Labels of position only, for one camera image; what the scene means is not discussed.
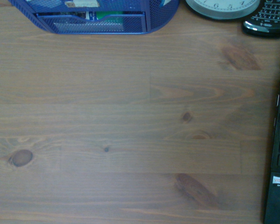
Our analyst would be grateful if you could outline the black keypad mobile phone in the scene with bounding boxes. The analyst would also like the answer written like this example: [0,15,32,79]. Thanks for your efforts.
[242,0,280,39]

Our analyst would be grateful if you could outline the blue mesh desk organizer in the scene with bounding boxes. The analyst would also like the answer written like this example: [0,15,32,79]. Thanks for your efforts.
[8,0,180,35]

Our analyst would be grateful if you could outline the white paper label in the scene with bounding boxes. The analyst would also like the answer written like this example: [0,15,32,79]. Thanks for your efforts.
[64,0,100,8]

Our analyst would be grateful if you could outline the round white analog clock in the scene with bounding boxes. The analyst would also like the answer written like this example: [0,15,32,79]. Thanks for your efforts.
[185,0,261,20]

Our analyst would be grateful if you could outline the green blue card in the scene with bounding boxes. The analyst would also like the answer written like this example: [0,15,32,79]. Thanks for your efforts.
[85,11,124,22]

